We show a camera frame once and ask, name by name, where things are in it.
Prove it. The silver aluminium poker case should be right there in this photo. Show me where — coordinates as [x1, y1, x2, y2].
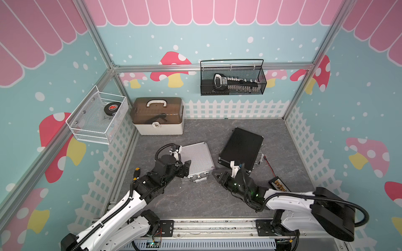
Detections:
[181, 142, 215, 183]

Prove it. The black poker case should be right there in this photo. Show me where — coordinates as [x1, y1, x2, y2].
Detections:
[218, 127, 264, 175]

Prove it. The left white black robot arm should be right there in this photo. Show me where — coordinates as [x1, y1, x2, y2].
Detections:
[61, 155, 192, 251]

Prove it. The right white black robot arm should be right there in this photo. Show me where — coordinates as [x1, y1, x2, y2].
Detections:
[212, 169, 370, 242]

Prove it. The socket wrench set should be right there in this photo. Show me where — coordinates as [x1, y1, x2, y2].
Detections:
[213, 74, 261, 94]

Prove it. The yellow black screwdriver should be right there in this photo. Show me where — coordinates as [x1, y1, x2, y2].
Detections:
[133, 167, 141, 181]

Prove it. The black yellow battery charger board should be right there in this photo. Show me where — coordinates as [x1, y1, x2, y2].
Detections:
[269, 176, 291, 192]

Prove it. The white box lock latch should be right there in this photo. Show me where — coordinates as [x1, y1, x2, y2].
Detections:
[152, 122, 161, 128]

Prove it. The white storage box brown lid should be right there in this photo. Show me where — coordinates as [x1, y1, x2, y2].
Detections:
[130, 97, 184, 136]

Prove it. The black red tape roll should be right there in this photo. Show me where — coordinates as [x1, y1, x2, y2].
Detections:
[104, 101, 121, 116]

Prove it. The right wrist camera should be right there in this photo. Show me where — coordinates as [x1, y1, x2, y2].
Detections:
[230, 161, 243, 178]

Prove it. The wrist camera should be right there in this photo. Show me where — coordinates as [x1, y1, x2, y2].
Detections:
[230, 161, 243, 178]
[170, 145, 182, 159]

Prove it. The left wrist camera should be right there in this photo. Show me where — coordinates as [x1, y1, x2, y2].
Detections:
[170, 145, 182, 159]

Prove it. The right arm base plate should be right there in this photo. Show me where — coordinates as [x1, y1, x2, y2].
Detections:
[255, 219, 294, 237]

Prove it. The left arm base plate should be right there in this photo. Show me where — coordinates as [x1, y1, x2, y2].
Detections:
[147, 220, 174, 237]

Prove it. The white box carry handle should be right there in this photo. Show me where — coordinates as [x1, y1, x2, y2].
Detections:
[146, 99, 167, 107]

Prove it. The white wire wall basket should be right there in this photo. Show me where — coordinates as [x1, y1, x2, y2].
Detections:
[66, 86, 129, 145]

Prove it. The black wire wall basket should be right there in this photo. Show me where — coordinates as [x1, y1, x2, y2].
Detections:
[200, 59, 267, 96]

